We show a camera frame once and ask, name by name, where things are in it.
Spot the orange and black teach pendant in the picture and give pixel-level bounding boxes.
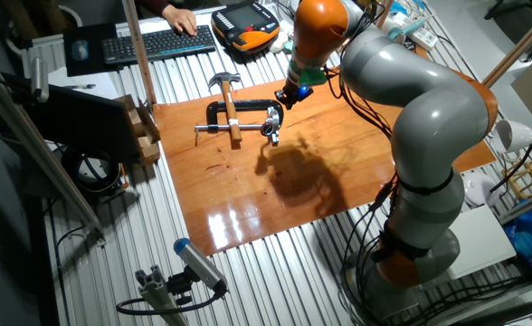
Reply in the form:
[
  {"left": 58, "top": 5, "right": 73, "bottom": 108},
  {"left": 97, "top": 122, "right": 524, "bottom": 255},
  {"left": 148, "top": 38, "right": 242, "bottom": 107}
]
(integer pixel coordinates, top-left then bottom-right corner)
[{"left": 210, "top": 0, "right": 281, "bottom": 53}]

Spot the black C-clamp with screw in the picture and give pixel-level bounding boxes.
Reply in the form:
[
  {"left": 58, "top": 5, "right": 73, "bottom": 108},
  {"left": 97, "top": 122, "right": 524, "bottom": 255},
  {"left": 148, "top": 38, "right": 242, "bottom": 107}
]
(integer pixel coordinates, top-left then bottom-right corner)
[{"left": 195, "top": 98, "right": 285, "bottom": 147}]

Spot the long aluminium rail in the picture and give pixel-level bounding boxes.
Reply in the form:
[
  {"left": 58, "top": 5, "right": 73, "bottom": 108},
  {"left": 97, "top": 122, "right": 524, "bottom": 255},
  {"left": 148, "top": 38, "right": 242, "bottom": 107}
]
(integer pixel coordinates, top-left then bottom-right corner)
[{"left": 0, "top": 62, "right": 108, "bottom": 246}]

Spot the forearm in dark sleeve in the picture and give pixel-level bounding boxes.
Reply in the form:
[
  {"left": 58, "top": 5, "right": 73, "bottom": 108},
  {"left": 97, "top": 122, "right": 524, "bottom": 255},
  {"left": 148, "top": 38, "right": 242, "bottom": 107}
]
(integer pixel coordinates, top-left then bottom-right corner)
[{"left": 134, "top": 0, "right": 173, "bottom": 17}]

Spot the black mouse pad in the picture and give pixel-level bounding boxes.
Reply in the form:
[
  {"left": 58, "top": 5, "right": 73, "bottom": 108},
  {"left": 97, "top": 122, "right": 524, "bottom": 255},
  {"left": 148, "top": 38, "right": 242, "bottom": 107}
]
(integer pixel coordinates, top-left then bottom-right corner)
[{"left": 62, "top": 22, "right": 123, "bottom": 78}]

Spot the metal stand post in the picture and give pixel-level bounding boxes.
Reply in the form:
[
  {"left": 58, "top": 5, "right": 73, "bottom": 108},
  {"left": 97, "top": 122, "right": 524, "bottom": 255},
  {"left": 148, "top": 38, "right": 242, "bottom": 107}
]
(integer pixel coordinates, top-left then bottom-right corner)
[{"left": 375, "top": 0, "right": 394, "bottom": 29}]

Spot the black flat panel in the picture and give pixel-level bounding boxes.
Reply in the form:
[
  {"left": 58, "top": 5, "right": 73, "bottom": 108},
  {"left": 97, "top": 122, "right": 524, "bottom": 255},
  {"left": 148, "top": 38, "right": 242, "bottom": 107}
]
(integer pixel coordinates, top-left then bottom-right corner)
[{"left": 3, "top": 72, "right": 143, "bottom": 164}]

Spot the slanted wooden post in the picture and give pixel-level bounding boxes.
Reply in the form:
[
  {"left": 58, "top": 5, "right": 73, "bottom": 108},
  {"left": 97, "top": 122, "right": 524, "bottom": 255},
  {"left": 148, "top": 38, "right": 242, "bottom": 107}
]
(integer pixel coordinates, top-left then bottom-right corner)
[
  {"left": 481, "top": 2, "right": 532, "bottom": 90},
  {"left": 121, "top": 0, "right": 158, "bottom": 108}
]

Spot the short aluminium profile post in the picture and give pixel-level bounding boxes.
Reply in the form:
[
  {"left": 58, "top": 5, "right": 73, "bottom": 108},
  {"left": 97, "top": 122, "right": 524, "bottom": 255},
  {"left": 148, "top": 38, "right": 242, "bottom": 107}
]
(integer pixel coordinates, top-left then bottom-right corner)
[{"left": 134, "top": 264, "right": 190, "bottom": 326}]

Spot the black round reel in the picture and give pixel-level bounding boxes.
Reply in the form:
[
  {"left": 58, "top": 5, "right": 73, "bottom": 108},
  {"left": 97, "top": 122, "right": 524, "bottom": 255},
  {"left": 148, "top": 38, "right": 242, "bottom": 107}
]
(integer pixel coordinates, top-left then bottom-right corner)
[{"left": 61, "top": 147, "right": 129, "bottom": 201}]

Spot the wooden handled claw hammer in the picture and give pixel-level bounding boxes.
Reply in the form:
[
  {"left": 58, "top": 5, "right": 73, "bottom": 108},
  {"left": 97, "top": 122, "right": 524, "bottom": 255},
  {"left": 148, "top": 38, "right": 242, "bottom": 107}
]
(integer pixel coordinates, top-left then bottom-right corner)
[{"left": 206, "top": 71, "right": 244, "bottom": 144}]

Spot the black computer keyboard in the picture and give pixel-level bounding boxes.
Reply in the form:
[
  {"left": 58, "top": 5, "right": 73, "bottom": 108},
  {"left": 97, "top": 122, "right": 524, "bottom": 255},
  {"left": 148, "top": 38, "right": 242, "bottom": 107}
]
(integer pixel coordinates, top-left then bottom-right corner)
[{"left": 101, "top": 24, "right": 217, "bottom": 65}]

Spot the white desk lamp shade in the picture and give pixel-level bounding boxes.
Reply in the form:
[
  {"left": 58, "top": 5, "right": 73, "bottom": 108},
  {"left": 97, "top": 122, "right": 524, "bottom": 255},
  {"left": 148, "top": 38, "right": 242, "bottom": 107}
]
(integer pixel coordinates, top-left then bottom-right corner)
[{"left": 489, "top": 118, "right": 532, "bottom": 194}]

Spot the aluminium bar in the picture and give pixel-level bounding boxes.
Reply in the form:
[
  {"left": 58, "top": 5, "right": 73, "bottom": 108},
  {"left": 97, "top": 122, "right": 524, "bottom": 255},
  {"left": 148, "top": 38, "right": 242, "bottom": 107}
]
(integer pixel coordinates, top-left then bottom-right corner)
[{"left": 496, "top": 185, "right": 532, "bottom": 225}]

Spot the silver camera with blue cap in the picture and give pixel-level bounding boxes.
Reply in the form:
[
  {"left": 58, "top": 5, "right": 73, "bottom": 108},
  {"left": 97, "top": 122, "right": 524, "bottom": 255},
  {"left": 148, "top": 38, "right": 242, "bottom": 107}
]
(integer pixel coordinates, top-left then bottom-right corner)
[{"left": 173, "top": 237, "right": 230, "bottom": 295}]

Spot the glossy brown wooden board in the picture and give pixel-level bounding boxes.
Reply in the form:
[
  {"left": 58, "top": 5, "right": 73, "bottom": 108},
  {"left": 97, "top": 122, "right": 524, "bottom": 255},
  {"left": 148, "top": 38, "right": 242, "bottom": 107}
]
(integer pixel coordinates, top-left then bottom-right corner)
[{"left": 152, "top": 44, "right": 497, "bottom": 257}]

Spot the wooden block stack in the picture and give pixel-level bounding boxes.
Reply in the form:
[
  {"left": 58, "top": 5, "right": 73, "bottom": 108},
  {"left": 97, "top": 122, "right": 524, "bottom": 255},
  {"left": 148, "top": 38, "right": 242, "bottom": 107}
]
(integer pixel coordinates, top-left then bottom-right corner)
[{"left": 114, "top": 93, "right": 162, "bottom": 167}]

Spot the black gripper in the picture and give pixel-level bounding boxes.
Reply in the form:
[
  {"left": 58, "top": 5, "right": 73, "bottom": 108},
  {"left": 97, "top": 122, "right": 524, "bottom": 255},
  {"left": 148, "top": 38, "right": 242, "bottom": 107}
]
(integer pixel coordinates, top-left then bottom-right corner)
[{"left": 274, "top": 80, "right": 315, "bottom": 110}]

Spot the white round stand base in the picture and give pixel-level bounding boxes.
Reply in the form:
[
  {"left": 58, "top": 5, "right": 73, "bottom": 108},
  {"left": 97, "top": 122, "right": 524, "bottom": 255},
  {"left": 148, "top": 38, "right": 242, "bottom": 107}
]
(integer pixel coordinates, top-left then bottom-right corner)
[{"left": 462, "top": 171, "right": 500, "bottom": 209}]

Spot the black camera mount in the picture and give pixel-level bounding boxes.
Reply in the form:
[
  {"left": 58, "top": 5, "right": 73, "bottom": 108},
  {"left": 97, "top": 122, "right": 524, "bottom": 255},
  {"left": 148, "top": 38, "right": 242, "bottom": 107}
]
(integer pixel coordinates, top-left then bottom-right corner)
[{"left": 166, "top": 266, "right": 195, "bottom": 307}]

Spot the black camera cable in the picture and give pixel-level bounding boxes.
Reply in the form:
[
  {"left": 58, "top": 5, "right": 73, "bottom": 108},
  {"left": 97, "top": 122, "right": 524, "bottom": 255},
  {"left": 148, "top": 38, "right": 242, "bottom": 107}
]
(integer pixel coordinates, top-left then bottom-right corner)
[{"left": 115, "top": 289, "right": 227, "bottom": 317}]

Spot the grey computer mouse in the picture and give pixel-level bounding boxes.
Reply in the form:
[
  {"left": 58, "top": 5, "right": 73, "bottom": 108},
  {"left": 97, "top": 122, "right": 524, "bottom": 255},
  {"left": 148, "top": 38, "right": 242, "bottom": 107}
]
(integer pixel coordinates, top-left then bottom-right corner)
[{"left": 71, "top": 39, "right": 90, "bottom": 62}]

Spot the white paper sheet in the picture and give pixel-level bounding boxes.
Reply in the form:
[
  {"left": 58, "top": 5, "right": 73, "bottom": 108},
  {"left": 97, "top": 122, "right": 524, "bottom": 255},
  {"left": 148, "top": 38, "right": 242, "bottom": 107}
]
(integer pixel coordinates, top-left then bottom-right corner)
[{"left": 48, "top": 67, "right": 120, "bottom": 101}]

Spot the silver cylindrical camera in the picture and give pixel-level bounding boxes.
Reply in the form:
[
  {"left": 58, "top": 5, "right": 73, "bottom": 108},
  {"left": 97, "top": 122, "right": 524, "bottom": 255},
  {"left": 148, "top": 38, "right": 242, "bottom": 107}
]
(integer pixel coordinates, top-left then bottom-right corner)
[{"left": 30, "top": 56, "right": 51, "bottom": 104}]

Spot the white rounded lump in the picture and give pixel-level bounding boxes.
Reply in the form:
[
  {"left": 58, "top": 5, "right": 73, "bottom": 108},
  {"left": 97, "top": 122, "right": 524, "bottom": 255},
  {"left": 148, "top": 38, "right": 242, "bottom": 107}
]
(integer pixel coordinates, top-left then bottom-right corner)
[{"left": 268, "top": 31, "right": 290, "bottom": 54}]

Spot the person's bare hand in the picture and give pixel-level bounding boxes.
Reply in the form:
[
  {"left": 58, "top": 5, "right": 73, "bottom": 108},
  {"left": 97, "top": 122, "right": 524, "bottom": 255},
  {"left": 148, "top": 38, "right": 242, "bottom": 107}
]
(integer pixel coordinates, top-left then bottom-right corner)
[{"left": 161, "top": 4, "right": 199, "bottom": 37}]

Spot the small wooden rack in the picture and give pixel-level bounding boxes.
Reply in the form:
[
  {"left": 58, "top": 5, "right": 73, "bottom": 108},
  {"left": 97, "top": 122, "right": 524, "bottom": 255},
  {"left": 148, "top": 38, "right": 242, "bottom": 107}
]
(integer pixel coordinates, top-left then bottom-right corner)
[{"left": 500, "top": 151, "right": 532, "bottom": 200}]

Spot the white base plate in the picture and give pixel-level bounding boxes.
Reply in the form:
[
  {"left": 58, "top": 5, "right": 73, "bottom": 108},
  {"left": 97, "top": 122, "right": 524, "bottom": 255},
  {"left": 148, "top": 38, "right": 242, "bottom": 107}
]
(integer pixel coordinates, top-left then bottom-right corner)
[{"left": 446, "top": 203, "right": 518, "bottom": 282}]

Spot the green gripper mount flange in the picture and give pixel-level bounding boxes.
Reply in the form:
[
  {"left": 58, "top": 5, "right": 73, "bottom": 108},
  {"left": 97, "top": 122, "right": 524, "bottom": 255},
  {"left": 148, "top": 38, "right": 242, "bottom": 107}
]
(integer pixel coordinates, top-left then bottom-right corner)
[{"left": 288, "top": 62, "right": 328, "bottom": 88}]

